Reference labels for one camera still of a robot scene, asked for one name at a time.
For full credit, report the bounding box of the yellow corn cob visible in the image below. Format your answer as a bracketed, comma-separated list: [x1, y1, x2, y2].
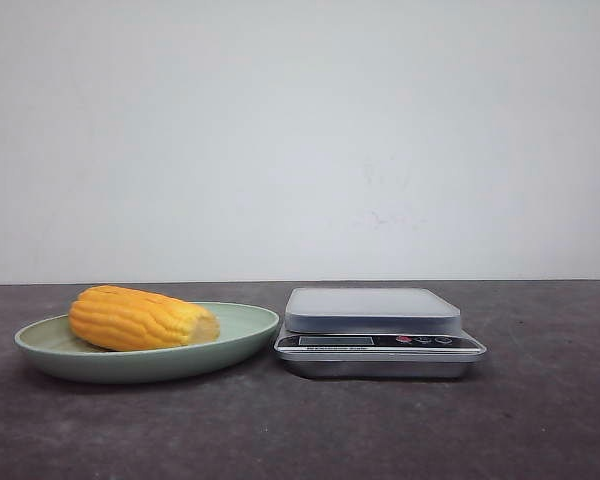
[68, 285, 220, 351]

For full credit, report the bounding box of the silver digital kitchen scale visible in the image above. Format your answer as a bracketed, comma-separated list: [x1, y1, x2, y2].
[274, 287, 487, 378]

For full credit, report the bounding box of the green oval plate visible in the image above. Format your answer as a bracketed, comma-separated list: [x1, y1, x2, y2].
[14, 302, 279, 384]

